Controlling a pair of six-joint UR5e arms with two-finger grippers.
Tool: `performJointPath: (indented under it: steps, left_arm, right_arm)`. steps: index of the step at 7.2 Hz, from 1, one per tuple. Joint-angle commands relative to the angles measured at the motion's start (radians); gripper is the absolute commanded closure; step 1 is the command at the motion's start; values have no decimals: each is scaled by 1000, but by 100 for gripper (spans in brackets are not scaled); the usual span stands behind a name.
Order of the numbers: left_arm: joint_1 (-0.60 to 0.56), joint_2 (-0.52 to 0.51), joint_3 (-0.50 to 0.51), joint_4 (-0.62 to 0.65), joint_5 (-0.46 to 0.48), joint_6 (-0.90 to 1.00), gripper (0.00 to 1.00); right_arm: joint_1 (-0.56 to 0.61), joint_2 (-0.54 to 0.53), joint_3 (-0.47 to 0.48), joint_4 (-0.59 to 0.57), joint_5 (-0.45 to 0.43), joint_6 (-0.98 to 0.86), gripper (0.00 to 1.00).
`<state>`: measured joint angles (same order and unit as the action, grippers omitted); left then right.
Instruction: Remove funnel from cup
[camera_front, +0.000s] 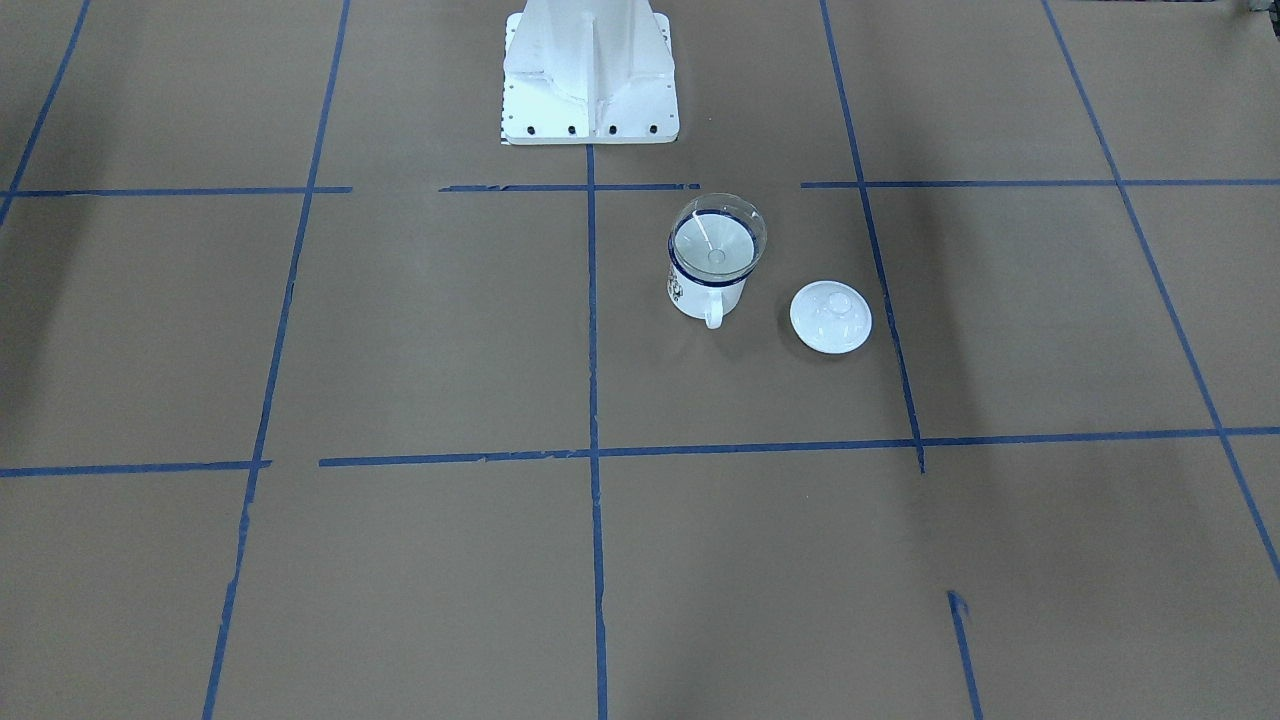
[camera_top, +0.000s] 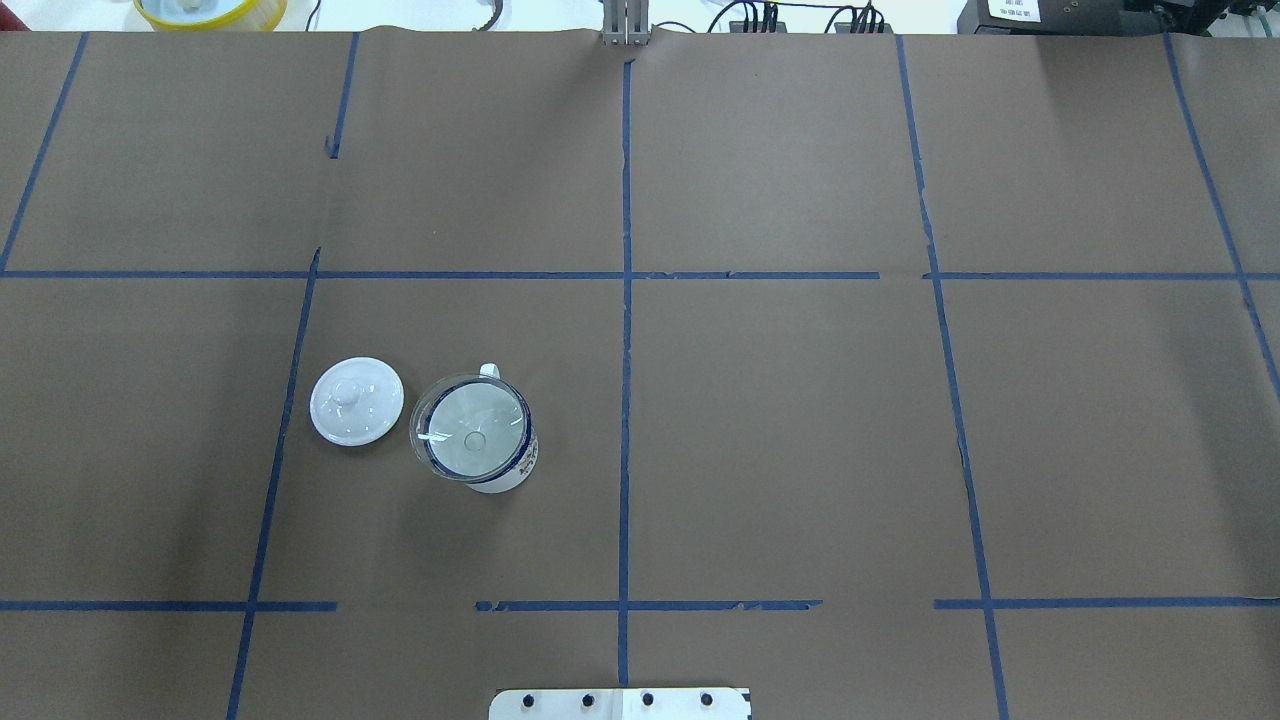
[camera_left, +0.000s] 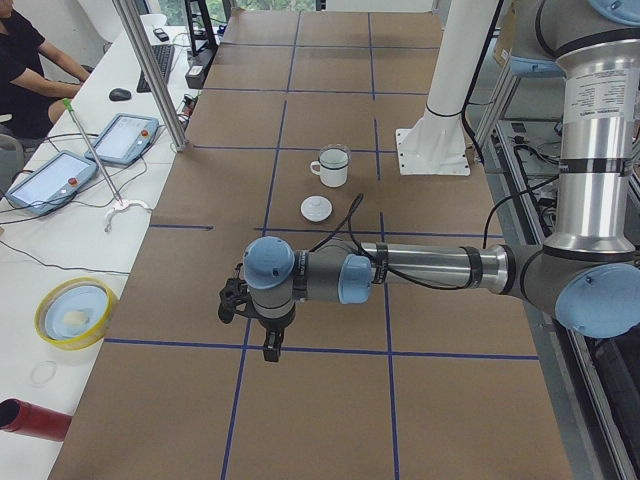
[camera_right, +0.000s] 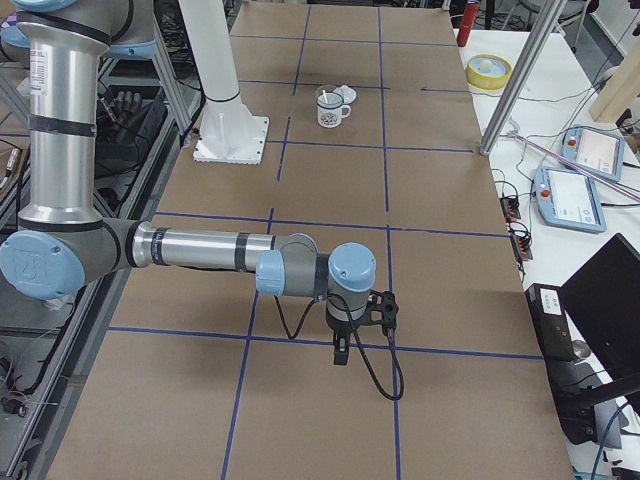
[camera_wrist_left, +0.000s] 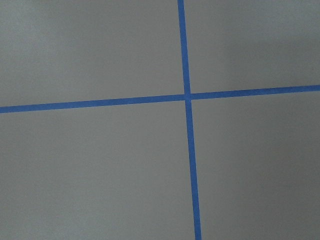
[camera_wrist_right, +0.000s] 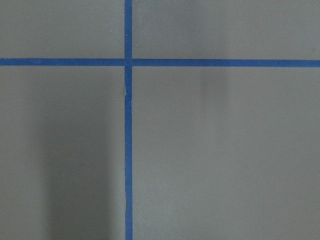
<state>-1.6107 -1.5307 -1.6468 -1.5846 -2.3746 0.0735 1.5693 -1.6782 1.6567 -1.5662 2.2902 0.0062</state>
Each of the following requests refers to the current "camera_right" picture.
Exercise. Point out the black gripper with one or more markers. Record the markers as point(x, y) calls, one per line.
point(342, 328)

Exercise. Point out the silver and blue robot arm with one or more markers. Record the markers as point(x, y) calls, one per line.
point(63, 243)

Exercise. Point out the black usb hub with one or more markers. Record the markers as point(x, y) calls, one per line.
point(521, 245)
point(510, 208)

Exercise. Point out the white enamel mug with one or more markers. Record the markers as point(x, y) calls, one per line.
point(332, 118)

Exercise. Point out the black computer box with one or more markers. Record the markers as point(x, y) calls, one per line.
point(583, 402)

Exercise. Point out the black laptop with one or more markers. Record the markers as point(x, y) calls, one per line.
point(602, 300)

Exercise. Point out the near teach pendant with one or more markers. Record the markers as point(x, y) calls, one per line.
point(567, 199)

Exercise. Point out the teach pendant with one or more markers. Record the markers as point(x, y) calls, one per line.
point(599, 151)
point(567, 199)

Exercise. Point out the yellow tape roll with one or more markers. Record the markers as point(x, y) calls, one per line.
point(488, 72)

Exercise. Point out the thin metal rod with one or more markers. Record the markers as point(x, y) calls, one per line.
point(624, 191)

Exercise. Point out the far teach pendant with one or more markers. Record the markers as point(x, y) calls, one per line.
point(599, 151)

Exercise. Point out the red cylinder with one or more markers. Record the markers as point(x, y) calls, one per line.
point(466, 25)

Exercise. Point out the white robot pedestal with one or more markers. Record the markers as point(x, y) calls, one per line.
point(229, 132)

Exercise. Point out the aluminium frame post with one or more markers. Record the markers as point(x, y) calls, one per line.
point(547, 18)

